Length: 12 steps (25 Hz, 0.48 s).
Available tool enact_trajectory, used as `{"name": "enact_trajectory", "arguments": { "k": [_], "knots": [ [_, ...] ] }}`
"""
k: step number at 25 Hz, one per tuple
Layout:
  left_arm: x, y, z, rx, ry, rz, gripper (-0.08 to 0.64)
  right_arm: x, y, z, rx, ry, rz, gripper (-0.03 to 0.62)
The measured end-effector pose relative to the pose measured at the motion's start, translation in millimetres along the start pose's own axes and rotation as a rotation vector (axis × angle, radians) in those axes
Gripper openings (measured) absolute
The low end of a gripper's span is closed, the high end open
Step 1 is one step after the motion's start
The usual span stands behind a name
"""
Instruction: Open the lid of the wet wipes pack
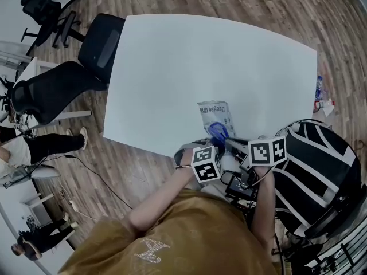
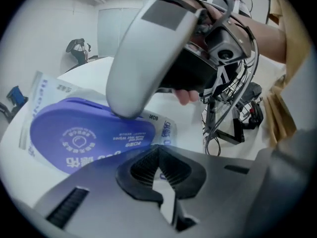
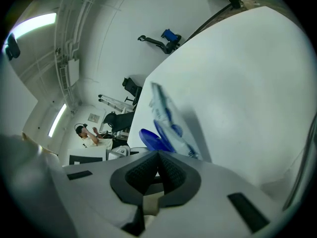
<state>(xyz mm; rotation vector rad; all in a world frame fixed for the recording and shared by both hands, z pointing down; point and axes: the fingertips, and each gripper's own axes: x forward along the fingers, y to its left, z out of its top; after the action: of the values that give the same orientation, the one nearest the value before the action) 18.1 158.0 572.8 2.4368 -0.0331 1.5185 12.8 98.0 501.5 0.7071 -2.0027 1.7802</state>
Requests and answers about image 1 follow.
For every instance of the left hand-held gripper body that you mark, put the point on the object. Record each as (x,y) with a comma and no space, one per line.
(205,165)

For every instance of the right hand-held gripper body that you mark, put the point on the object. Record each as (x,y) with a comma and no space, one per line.
(261,153)

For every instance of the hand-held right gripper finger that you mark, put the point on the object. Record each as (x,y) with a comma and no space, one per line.
(238,154)
(236,143)

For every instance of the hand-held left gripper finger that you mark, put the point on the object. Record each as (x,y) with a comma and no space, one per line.
(202,142)

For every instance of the grey wet wipe pack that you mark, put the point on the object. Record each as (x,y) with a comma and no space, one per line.
(213,109)

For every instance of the person's right forearm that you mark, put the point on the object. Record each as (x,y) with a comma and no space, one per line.
(265,211)

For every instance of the person's left forearm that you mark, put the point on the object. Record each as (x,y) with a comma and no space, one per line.
(160,202)

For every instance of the black monitor device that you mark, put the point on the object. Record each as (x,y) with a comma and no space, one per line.
(239,189)

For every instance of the black white striped backpack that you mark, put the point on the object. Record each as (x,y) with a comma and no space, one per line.
(312,176)

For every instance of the person's mustard shirt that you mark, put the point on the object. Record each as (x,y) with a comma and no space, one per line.
(186,239)

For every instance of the red label bottle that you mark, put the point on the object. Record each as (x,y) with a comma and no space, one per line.
(322,104)

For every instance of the white paper scrap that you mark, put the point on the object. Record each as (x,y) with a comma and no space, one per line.
(328,111)

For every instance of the clear plastic water bottle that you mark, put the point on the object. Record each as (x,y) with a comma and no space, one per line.
(319,87)

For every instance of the black metal railing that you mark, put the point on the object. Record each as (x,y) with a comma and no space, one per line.
(344,253)

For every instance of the white power strip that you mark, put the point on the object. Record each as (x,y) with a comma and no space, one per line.
(74,205)

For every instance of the black mesh office chair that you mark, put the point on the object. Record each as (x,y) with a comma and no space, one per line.
(51,93)

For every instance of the white desk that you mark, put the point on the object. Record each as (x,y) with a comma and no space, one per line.
(27,74)

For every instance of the grey metal rack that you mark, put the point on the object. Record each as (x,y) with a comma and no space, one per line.
(13,53)

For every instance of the black office chair with armrests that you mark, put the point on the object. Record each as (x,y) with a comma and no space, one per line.
(40,4)

